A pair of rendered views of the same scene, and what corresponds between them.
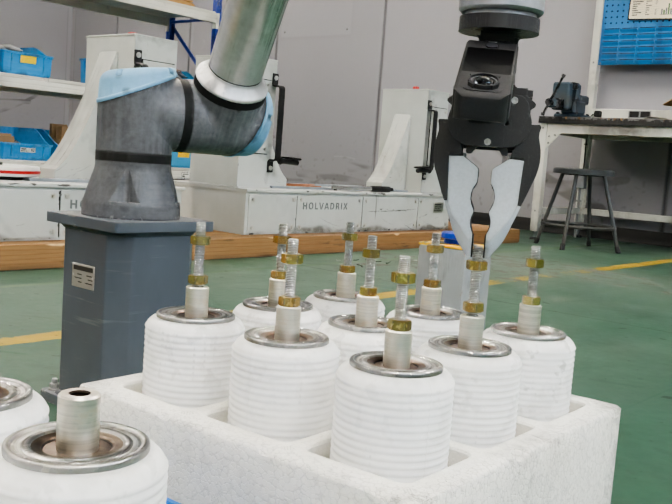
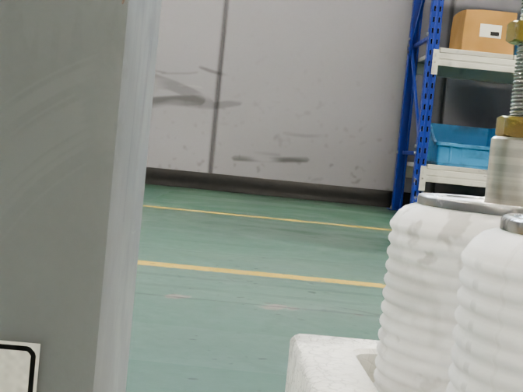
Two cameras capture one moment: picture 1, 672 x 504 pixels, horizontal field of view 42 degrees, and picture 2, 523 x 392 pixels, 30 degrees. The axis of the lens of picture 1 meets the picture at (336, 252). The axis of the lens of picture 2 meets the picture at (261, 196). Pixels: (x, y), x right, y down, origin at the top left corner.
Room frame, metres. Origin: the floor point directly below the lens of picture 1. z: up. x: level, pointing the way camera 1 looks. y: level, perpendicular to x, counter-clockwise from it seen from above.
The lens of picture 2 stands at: (1.21, 0.03, 0.27)
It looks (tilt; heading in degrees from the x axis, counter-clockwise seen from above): 3 degrees down; 229
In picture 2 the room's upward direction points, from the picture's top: 6 degrees clockwise
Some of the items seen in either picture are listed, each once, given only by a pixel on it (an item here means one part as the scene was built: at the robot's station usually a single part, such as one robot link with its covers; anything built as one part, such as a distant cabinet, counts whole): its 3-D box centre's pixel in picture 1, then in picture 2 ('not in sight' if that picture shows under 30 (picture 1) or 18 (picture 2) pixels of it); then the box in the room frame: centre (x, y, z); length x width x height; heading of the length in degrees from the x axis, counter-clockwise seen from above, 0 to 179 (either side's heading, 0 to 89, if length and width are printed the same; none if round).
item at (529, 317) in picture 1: (529, 320); (514, 179); (0.87, -0.20, 0.26); 0.02 x 0.02 x 0.03
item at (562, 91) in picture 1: (567, 98); not in sight; (5.33, -1.32, 0.87); 0.41 x 0.17 x 0.25; 140
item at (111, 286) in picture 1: (126, 310); not in sight; (1.36, 0.32, 0.15); 0.19 x 0.19 x 0.30; 50
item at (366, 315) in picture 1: (366, 311); not in sight; (0.85, -0.03, 0.26); 0.02 x 0.02 x 0.03
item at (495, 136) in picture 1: (493, 88); not in sight; (0.80, -0.13, 0.49); 0.09 x 0.08 x 0.12; 169
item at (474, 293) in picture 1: (474, 287); not in sight; (0.78, -0.13, 0.31); 0.01 x 0.01 x 0.08
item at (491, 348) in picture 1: (469, 347); not in sight; (0.78, -0.13, 0.25); 0.08 x 0.08 x 0.01
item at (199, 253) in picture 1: (199, 261); not in sight; (0.83, 0.13, 0.31); 0.01 x 0.01 x 0.08
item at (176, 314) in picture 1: (196, 316); not in sight; (0.83, 0.13, 0.25); 0.08 x 0.08 x 0.01
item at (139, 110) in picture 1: (140, 109); not in sight; (1.37, 0.32, 0.47); 0.13 x 0.12 x 0.14; 118
